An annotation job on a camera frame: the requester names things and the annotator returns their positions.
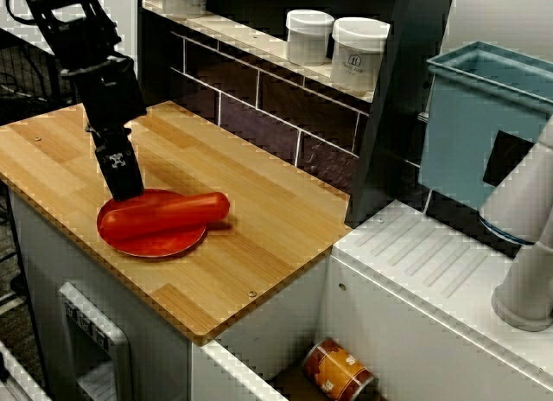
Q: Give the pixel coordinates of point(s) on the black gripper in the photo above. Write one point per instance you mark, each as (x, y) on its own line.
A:
(112, 98)

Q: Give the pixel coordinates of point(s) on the red toy sausage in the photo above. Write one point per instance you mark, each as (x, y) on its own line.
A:
(173, 215)

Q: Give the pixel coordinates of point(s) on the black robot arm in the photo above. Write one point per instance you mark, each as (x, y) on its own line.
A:
(65, 25)

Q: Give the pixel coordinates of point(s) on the red round plate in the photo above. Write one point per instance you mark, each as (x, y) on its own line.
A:
(164, 246)

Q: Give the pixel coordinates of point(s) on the dark shelf end panel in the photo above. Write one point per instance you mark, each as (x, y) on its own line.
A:
(153, 51)

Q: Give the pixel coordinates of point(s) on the white toy ice dispenser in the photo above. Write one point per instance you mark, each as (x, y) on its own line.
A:
(71, 295)

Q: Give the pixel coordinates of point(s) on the dark tile backsplash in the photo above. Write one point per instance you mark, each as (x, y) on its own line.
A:
(242, 90)

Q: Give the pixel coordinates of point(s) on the white shelf ledge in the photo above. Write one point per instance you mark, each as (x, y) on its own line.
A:
(242, 33)

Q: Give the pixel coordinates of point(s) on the plain white jar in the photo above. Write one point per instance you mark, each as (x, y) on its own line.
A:
(307, 33)

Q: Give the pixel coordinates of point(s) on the white jar with label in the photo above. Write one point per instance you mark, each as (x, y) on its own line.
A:
(358, 55)

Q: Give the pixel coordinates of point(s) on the tall dark cabinet column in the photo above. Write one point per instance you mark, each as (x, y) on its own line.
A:
(397, 116)

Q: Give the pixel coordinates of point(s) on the orange soup can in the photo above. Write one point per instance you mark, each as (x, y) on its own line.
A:
(337, 368)

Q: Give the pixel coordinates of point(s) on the white toy sink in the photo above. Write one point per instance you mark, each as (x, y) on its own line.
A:
(410, 288)

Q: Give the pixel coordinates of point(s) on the teal plastic bin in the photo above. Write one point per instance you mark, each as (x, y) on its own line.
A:
(458, 137)

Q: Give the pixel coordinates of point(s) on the white curved faucet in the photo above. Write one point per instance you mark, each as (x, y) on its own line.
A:
(518, 193)

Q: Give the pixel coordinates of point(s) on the aluminium frame rail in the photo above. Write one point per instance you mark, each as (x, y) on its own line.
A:
(17, 371)

